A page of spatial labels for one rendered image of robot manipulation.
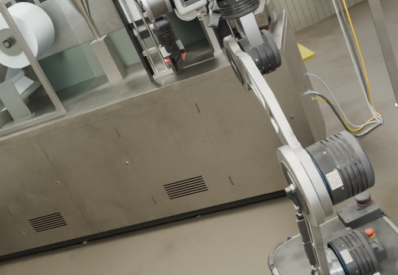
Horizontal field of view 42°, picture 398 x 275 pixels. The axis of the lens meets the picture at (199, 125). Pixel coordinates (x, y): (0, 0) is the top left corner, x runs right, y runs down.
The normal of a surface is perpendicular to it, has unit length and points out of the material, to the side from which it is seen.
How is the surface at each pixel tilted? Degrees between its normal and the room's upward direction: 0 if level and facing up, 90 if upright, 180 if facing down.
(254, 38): 90
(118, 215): 90
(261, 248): 0
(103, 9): 90
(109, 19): 90
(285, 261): 0
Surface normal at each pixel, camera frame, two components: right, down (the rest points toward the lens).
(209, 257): -0.39, -0.84
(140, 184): -0.18, 0.48
